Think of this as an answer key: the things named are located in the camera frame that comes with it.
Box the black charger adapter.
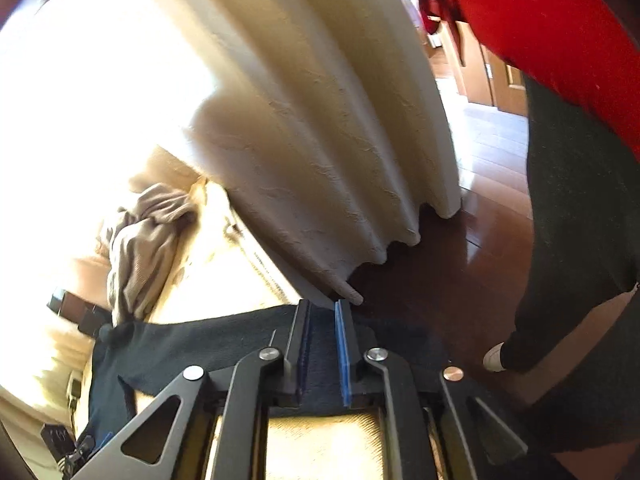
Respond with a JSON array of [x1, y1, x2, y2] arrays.
[[40, 424, 76, 462]]

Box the right side cream curtain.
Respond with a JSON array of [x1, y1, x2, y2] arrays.
[[155, 0, 460, 302]]

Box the black knit sweater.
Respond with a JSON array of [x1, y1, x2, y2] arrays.
[[74, 302, 452, 456]]

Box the taupe knit sweater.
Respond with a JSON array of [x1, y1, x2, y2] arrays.
[[103, 183, 198, 326]]

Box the black box beside bed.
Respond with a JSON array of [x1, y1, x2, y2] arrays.
[[48, 290, 112, 339]]

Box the person's red top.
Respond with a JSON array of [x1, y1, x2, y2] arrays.
[[419, 0, 639, 154]]

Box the brown wooden door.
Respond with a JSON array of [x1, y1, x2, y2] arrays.
[[440, 22, 527, 117]]

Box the white sock foot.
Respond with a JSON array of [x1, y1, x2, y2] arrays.
[[482, 342, 506, 373]]

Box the orange paw print blanket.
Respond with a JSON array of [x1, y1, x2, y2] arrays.
[[74, 179, 402, 480]]

